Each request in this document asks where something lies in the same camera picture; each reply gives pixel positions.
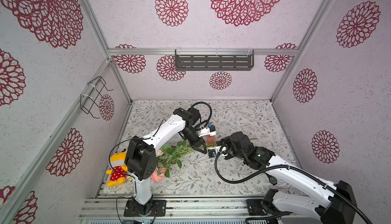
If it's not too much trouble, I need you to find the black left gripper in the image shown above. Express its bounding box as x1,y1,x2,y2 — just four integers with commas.
181,127,208,154

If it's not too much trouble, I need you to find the pink artificial rose stem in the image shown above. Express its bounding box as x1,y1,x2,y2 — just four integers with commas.
151,161,172,182

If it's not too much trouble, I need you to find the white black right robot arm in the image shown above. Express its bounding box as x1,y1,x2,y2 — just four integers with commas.
216,132,357,224

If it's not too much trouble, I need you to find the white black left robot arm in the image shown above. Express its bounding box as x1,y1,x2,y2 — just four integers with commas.
125,107,207,206

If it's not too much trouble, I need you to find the black wristwatch on table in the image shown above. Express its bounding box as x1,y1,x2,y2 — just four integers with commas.
266,174,278,186

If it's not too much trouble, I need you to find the yellow plush toy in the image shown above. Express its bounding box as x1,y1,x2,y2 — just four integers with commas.
106,149,131,187

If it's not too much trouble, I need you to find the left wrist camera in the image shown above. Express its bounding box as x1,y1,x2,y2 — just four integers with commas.
198,123,216,137

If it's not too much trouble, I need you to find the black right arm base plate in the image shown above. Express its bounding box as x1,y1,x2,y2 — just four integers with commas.
245,198,291,216

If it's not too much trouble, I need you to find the dark grey wall shelf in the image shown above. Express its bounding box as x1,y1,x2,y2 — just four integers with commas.
174,50,254,71

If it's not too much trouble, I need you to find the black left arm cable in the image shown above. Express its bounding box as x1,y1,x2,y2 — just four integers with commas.
108,101,213,224

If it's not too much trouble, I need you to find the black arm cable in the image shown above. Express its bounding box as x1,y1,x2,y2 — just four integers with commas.
108,101,213,224
213,144,373,224

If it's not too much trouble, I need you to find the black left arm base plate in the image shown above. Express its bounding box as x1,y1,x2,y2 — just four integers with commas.
124,198,167,217

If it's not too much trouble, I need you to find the black wire wall basket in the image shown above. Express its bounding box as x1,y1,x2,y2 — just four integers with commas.
79,76,114,119

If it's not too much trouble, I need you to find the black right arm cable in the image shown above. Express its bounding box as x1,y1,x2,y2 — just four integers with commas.
213,144,373,224

